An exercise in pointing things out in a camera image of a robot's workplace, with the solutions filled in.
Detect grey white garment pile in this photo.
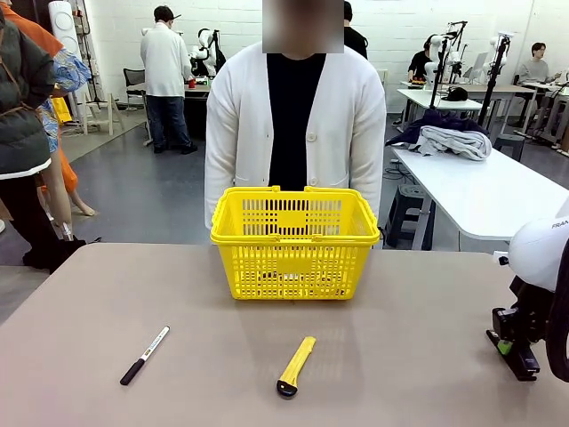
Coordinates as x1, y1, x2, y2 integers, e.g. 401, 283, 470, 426
417, 125, 493, 162

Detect mannequin in grey padded vest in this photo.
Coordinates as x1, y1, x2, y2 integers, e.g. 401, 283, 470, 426
0, 8, 57, 268

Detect grey plastic stool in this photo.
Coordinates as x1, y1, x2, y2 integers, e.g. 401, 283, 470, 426
382, 184, 436, 252
493, 133, 526, 164

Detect yellow black utility knife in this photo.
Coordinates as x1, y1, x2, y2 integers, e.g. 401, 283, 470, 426
275, 335, 317, 399

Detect brown-top desk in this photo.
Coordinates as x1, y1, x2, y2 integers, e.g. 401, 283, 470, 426
461, 84, 538, 130

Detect person's right forearm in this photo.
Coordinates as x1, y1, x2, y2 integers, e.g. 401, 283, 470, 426
204, 146, 244, 230

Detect standing person in black jacket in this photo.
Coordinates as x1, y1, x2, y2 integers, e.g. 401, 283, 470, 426
342, 0, 370, 61

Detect large white table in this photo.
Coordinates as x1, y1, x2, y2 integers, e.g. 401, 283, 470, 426
390, 145, 569, 244

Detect mannequin in orange blue clothes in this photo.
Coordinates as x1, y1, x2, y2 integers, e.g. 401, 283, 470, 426
4, 0, 97, 244

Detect person in white cardigan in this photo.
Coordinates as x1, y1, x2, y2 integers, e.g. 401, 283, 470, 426
204, 0, 388, 245

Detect black tripod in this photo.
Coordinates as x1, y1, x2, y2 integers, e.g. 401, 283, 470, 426
82, 0, 117, 110

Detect person in white lab coat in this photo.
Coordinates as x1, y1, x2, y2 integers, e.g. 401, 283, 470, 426
140, 4, 199, 156

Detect white computer monitor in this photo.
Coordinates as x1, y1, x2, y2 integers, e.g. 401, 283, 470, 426
469, 52, 489, 84

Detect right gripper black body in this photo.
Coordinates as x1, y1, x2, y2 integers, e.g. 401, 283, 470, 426
509, 275, 555, 322

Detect person in black clothes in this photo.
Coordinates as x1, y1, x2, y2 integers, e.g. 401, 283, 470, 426
406, 35, 442, 86

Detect pile of clothes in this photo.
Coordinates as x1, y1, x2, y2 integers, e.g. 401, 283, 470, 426
385, 109, 490, 148

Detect black stapler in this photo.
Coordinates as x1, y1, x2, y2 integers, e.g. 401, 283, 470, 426
485, 328, 541, 383

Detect white wooden stand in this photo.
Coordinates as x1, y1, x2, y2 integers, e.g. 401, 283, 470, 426
76, 91, 126, 137

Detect dark workbench with small items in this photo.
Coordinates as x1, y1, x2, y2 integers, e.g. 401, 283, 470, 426
183, 76, 213, 140

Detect person's left forearm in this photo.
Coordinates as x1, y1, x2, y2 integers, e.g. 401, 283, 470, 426
349, 146, 387, 224

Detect black stand pole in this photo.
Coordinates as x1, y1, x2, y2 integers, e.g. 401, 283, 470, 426
427, 20, 469, 112
477, 35, 511, 137

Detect seated person in grey sweater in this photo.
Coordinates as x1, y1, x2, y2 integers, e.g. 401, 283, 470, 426
517, 42, 557, 86

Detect black office chair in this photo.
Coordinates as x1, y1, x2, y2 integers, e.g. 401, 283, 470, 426
123, 68, 148, 112

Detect small white table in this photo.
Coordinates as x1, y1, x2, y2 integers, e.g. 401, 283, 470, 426
395, 88, 485, 134

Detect yellow plastic shopping basket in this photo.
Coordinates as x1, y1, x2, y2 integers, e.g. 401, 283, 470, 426
209, 185, 381, 302

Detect black white marker pen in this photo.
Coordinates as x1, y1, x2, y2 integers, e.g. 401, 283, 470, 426
118, 326, 172, 387

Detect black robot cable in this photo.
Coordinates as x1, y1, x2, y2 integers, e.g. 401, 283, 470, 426
545, 238, 569, 383

